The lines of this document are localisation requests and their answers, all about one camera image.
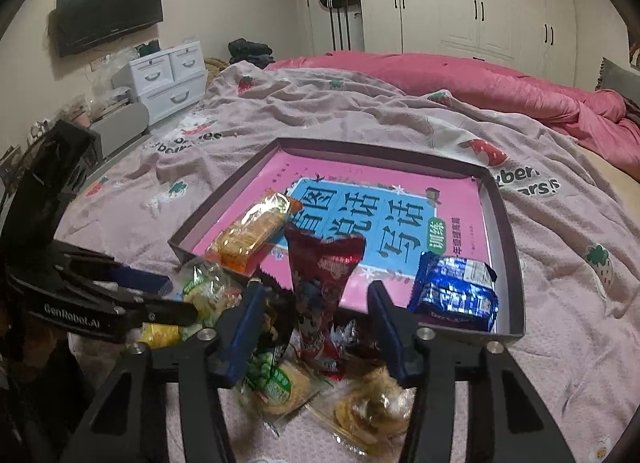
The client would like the printed pink blanket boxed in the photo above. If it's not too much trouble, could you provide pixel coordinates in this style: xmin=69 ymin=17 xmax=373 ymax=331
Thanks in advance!
xmin=55 ymin=60 xmax=640 ymax=463

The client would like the small dark candy packet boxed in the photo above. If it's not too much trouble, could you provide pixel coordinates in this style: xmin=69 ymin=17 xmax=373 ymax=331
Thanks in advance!
xmin=332 ymin=320 xmax=381 ymax=360

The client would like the grey storage box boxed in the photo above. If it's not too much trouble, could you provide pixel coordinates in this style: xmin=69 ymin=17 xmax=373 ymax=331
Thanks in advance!
xmin=92 ymin=103 xmax=151 ymax=160

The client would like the round cake packet green label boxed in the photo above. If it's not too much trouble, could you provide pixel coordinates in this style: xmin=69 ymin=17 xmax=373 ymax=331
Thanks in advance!
xmin=240 ymin=350 xmax=322 ymax=436

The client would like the clear brown cake packet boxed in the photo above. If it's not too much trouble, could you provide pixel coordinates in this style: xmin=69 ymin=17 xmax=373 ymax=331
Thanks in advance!
xmin=307 ymin=368 xmax=417 ymax=459

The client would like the beige bed sheet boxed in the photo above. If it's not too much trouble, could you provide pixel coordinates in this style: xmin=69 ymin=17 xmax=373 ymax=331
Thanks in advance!
xmin=575 ymin=140 xmax=640 ymax=199

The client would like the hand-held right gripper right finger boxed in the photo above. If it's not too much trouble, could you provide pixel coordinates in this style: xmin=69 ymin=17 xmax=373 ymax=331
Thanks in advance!
xmin=366 ymin=282 xmax=577 ymax=463

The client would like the red snack packet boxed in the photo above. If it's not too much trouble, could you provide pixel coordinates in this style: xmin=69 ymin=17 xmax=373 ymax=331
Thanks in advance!
xmin=284 ymin=223 xmax=367 ymax=376

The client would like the light green snack packet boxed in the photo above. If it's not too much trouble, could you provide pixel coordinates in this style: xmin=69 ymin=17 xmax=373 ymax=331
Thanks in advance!
xmin=177 ymin=260 xmax=247 ymax=324

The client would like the pink book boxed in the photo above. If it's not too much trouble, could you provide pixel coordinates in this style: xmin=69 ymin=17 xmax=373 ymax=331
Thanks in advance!
xmin=192 ymin=150 xmax=493 ymax=316

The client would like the white drawer unit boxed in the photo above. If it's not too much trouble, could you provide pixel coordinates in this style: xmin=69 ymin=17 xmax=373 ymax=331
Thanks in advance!
xmin=112 ymin=42 xmax=208 ymax=124

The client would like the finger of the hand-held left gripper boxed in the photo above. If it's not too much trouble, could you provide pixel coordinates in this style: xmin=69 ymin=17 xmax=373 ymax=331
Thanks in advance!
xmin=65 ymin=268 xmax=198 ymax=329
xmin=55 ymin=241 xmax=173 ymax=295

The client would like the small yellow snack packet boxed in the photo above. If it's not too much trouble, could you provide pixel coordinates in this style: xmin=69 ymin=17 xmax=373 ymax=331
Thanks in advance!
xmin=127 ymin=323 xmax=183 ymax=350

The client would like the dark clothes pile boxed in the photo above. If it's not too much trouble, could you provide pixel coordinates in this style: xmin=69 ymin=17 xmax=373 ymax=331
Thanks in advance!
xmin=228 ymin=38 xmax=275 ymax=69

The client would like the pink quilt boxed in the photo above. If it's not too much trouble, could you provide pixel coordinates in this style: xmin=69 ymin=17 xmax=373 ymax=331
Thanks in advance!
xmin=265 ymin=50 xmax=640 ymax=169

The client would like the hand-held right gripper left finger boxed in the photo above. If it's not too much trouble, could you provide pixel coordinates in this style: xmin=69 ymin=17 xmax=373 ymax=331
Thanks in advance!
xmin=59 ymin=280 xmax=271 ymax=463

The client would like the blue biscuit packet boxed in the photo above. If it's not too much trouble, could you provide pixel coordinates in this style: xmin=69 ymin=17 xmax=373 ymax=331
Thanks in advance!
xmin=407 ymin=250 xmax=500 ymax=333

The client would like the black wall television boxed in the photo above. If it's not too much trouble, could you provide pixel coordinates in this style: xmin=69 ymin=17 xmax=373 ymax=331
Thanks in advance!
xmin=54 ymin=0 xmax=165 ymax=58

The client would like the dark shallow cardboard box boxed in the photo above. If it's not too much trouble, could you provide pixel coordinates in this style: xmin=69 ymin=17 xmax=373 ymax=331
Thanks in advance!
xmin=167 ymin=137 xmax=527 ymax=344

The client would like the orange cracker packet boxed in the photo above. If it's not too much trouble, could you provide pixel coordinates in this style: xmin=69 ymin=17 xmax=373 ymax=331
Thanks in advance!
xmin=207 ymin=192 xmax=303 ymax=274

